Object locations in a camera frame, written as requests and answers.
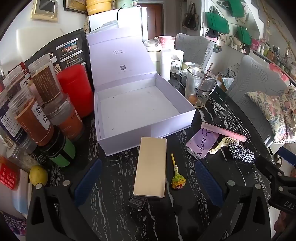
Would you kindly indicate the white paper towel roll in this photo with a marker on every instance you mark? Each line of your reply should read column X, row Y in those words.
column 165, row 66

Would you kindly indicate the pale green appliance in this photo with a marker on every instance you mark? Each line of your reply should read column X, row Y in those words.
column 123, row 4

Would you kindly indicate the frosted jar orange label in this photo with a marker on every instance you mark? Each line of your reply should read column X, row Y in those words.
column 69, row 125

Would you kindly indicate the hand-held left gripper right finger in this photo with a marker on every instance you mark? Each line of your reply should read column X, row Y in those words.
column 208, row 183

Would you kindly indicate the row of shelf bottles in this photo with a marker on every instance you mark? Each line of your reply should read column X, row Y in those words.
column 277, row 58

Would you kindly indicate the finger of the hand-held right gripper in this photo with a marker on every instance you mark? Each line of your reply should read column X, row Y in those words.
column 268, row 166
column 286, row 155

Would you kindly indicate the purple printed magazine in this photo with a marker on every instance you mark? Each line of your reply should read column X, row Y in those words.
column 13, row 223

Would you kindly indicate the lavender gift box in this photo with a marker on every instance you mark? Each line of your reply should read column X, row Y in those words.
column 138, row 109

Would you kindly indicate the small dark jar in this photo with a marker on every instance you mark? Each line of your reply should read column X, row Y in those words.
column 34, row 153

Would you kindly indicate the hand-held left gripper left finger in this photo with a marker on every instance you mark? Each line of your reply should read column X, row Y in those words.
column 87, row 183

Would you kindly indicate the brown handbag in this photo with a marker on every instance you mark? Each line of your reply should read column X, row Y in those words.
column 190, row 19

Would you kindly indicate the cream hair claw clip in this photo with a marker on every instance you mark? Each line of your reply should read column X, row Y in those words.
column 222, row 143

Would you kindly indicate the clear tape roll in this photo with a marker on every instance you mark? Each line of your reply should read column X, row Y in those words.
column 189, row 65

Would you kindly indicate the pink comb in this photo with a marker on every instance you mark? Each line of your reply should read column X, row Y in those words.
column 219, row 131

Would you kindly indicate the brown door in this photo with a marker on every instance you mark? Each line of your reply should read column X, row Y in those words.
column 153, row 18

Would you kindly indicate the clear jar dark contents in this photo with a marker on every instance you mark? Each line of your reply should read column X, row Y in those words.
column 16, row 83

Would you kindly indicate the red canister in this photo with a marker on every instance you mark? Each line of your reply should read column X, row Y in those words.
column 74, row 90

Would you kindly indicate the yellow cooker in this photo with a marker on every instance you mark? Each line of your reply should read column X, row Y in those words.
column 101, row 8

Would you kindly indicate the cream electric pot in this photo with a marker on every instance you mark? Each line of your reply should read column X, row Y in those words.
column 152, row 58

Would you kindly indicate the orange jar red label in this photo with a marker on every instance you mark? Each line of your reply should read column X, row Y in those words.
column 8, row 173

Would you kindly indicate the gold picture frame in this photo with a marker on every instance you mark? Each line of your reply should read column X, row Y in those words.
column 44, row 9

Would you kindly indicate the pink paper cups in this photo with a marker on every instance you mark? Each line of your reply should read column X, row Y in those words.
column 167, row 41

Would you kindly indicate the rose gold stirrer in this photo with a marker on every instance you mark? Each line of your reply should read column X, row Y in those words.
column 208, row 71

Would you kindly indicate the black white gingham scrunchie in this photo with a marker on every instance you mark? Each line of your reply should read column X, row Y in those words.
column 240, row 150

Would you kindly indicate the dark picture frame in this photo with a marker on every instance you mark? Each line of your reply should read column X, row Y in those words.
column 74, row 7

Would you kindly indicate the gold rectangular box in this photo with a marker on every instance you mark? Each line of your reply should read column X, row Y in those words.
column 150, row 166

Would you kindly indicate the tall jar brown label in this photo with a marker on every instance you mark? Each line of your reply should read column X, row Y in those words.
column 47, row 81

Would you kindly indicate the purple cosmetic box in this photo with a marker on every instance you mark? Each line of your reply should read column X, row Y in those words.
column 201, row 143

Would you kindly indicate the black cosmetic box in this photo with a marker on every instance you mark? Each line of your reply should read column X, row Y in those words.
column 136, row 202

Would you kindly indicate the jar dark blue label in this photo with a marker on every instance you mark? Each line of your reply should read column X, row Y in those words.
column 9, row 125

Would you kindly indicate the green tote bag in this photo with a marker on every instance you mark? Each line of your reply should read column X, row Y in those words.
column 217, row 23
column 237, row 8
column 244, row 36

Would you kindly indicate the yellow lemon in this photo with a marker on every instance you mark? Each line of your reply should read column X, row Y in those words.
column 38, row 176

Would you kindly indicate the black printed pouch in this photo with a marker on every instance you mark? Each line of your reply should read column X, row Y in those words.
column 69, row 46

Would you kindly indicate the small orange fruit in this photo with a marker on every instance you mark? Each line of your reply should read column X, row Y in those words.
column 193, row 99

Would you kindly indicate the grey leaf pattern chair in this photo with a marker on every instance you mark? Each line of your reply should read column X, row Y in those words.
column 254, row 78
column 194, row 48

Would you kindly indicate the white fridge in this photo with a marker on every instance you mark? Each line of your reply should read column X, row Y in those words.
column 129, row 18

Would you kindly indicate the clear glass mug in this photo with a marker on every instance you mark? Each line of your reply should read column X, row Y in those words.
column 196, row 89

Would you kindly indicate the floral cushion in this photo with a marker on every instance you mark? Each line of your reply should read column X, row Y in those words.
column 277, row 111

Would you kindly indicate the woven round trivet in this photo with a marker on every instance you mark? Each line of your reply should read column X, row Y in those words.
column 86, row 25

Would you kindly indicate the white barcode carton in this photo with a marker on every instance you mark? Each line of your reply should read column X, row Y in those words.
column 177, row 61

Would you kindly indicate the white blue bottle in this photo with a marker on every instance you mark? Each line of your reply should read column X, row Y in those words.
column 20, row 197

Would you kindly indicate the dark jar green label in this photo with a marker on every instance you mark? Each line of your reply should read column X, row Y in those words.
column 62, row 153

